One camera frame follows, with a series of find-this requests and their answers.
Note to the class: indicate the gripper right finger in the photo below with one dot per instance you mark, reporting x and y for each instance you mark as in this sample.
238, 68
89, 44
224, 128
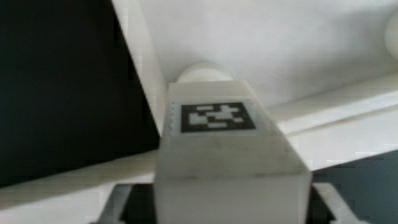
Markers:
329, 210

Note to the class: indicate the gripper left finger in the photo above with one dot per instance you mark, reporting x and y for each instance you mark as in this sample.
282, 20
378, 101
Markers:
130, 205

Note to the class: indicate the white square tabletop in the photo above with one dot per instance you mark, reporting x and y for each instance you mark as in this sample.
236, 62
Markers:
302, 46

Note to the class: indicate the white U-shaped fence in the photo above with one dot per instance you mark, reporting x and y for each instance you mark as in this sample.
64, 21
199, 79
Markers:
58, 200

